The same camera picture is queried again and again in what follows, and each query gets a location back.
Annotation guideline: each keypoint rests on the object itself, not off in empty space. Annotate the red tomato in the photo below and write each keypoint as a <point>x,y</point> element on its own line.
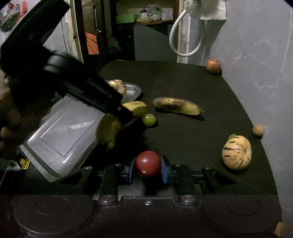
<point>148,163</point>

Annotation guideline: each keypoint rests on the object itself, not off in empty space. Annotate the white hanging cloth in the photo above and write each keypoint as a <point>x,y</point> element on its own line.
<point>207,9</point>

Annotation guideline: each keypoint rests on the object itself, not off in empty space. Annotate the red apple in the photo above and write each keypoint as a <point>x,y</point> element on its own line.
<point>213,65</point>

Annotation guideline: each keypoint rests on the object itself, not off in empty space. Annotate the spotted brown banana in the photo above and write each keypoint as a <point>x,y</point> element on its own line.
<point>175,105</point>

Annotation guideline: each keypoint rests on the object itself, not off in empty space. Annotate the wooden shelf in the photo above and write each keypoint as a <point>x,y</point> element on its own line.
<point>154,22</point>

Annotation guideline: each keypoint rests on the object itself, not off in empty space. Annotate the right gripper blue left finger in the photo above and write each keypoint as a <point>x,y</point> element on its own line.
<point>131,171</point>

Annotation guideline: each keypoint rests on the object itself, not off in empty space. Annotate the green grape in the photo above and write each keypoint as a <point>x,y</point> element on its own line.
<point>149,120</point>
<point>231,136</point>

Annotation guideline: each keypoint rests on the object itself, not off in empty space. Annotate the metal tray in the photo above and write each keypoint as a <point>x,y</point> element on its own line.
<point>64,139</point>

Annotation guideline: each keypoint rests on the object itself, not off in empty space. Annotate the yellow banana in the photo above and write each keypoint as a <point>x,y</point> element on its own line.
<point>110,124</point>

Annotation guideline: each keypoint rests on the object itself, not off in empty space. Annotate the small brown round fruit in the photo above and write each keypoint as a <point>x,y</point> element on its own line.
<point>258,130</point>

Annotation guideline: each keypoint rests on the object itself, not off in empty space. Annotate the green box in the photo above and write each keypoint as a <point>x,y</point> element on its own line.
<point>126,18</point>

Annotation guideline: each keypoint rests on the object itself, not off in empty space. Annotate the striped pepino melon on tray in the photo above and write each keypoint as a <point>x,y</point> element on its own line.
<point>119,86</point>

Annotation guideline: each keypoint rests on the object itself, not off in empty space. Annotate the striped pepino melon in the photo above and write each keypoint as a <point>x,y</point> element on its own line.
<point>119,86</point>
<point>237,153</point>

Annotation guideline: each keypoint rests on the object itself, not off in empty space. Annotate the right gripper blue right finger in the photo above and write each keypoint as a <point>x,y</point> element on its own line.
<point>164,171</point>

